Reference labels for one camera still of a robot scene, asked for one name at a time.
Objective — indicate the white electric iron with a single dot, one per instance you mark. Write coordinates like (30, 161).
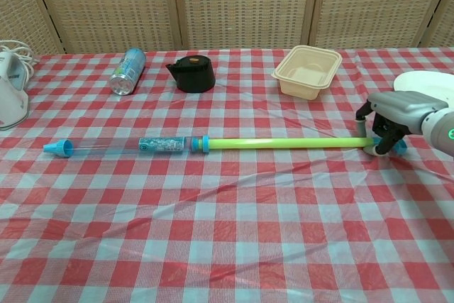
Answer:
(10, 100)

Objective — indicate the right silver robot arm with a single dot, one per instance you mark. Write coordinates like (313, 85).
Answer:
(441, 129)

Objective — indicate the blue green toy water pump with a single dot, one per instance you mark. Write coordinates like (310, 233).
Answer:
(283, 142)

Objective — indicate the black camping kettle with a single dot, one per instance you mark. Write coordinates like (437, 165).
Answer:
(195, 76)

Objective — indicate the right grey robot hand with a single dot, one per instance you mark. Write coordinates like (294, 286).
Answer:
(404, 104)

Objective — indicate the woven wooden folding screen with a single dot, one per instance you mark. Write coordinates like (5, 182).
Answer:
(241, 5)

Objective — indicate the silver blue drink can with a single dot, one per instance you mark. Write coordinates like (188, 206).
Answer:
(127, 69)

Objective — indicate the red white checkered tablecloth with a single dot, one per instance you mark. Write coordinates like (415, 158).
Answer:
(227, 218)

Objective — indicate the beige plastic food container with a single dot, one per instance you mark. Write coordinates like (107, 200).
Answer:
(301, 69)

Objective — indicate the white paper plate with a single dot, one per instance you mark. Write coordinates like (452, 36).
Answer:
(425, 81)

